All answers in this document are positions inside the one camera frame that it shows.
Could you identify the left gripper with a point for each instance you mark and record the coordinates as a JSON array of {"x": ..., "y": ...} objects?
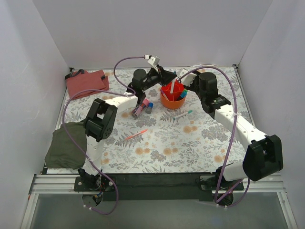
[{"x": 162, "y": 76}]

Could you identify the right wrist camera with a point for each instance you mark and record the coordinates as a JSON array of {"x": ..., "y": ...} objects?
[{"x": 184, "y": 78}]

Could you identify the pink capped white marker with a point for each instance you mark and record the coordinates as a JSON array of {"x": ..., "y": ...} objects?
[{"x": 163, "y": 94}]

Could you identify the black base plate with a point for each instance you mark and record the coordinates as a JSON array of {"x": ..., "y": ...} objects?
[{"x": 149, "y": 186}]

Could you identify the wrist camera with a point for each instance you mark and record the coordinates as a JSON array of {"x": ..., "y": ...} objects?
[
  {"x": 153, "y": 61},
  {"x": 184, "y": 78}
]

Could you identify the aluminium frame rail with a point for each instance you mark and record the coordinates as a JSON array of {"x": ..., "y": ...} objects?
[{"x": 164, "y": 200}]

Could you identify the pink capped pen tube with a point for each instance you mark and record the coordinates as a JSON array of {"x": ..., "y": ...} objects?
[{"x": 138, "y": 110}]

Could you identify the floral table mat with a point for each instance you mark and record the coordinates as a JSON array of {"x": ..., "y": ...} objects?
[{"x": 192, "y": 143}]

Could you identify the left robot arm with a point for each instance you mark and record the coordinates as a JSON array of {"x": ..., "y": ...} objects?
[{"x": 100, "y": 119}]

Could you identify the orange pen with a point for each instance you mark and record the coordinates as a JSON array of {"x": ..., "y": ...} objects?
[{"x": 137, "y": 134}]

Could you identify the blue grey glue stick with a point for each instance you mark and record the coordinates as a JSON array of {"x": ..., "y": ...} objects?
[{"x": 149, "y": 108}]

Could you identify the dark green cloth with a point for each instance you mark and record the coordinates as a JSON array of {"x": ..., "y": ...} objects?
[{"x": 63, "y": 153}]

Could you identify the orange round organizer container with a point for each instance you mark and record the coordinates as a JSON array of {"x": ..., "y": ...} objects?
[{"x": 174, "y": 101}]

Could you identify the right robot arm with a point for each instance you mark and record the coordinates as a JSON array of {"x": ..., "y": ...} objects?
[{"x": 263, "y": 153}]

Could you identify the red folded cloth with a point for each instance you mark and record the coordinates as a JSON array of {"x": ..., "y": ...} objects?
[{"x": 83, "y": 80}]

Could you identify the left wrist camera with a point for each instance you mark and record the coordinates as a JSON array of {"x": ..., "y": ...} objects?
[{"x": 153, "y": 61}]

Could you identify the blue black highlighter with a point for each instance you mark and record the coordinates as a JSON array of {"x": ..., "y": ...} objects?
[{"x": 182, "y": 95}]

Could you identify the teal capped white marker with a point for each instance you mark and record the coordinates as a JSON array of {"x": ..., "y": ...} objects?
[{"x": 181, "y": 115}]

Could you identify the blue capped white marker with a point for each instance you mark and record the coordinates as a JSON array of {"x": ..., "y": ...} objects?
[{"x": 172, "y": 86}]

